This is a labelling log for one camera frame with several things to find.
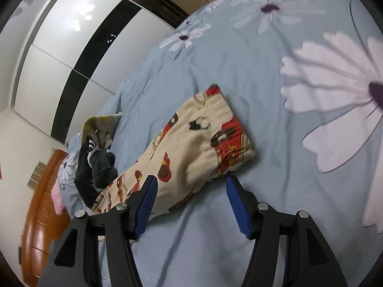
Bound beige wall panel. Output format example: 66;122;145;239
27;161;45;190

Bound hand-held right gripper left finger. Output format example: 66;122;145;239
36;175;159;287

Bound pink pillow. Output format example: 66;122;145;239
51;185;67;215

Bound white wardrobe with black band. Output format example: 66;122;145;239
10;0;177;147

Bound wooden headboard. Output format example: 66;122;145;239
18;149;73;278

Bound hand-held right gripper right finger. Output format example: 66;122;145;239
226;175;349;287

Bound yellow checkered cloth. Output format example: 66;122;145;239
83;112;123;151

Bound cream car-print pants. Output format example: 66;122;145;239
90;84;256;216

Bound dark grey fleece garment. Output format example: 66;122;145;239
74;136;118;209

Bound blue floral bed sheet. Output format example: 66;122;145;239
58;0;383;287

